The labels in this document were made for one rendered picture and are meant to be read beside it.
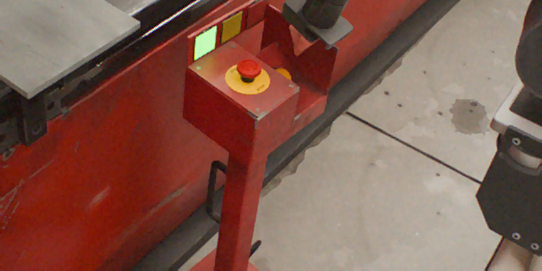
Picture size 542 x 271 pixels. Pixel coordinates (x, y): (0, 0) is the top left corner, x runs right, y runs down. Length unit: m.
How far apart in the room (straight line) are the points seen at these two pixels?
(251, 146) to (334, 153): 1.03
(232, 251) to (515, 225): 0.78
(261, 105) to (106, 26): 0.33
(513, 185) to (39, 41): 0.58
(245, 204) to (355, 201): 0.70
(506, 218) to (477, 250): 1.18
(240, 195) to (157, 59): 0.32
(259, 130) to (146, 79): 0.23
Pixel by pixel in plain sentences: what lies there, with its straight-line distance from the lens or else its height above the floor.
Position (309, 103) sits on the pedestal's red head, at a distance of 1.35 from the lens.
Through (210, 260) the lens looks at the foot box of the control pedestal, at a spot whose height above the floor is 0.12.
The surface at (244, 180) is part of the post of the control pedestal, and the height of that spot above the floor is 0.52.
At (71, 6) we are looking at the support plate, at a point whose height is 1.00.
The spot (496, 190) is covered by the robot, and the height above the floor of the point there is 0.95.
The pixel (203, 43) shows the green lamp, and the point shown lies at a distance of 1.26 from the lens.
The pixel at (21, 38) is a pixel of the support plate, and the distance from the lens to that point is 0.98.
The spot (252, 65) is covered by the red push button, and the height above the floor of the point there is 0.81.
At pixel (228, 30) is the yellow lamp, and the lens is 1.30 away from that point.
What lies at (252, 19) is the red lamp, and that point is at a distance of 1.34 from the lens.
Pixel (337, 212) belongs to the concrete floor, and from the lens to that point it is 2.12.
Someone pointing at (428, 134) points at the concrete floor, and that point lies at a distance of 2.40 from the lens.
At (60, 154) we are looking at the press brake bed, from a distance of 1.26.
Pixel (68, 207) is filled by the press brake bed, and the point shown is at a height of 0.55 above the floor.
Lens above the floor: 1.61
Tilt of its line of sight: 44 degrees down
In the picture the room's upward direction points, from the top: 11 degrees clockwise
